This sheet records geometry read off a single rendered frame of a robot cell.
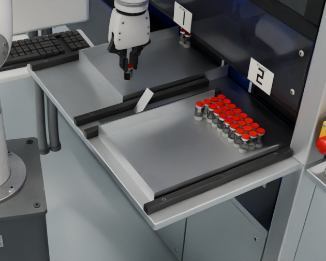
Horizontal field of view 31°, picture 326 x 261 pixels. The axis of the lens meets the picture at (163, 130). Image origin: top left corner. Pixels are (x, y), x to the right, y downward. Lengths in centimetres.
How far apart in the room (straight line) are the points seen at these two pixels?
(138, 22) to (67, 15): 60
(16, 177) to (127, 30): 45
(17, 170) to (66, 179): 126
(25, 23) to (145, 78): 54
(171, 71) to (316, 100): 51
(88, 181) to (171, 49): 100
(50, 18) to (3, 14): 94
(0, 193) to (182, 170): 40
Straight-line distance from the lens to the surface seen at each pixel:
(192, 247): 203
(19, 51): 186
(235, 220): 173
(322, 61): 126
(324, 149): 127
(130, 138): 140
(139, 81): 161
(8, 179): 133
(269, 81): 140
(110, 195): 252
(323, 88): 128
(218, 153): 138
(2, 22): 108
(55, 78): 163
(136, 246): 232
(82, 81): 161
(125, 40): 148
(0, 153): 127
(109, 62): 169
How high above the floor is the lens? 176
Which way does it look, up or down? 38 degrees down
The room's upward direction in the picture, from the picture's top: 4 degrees clockwise
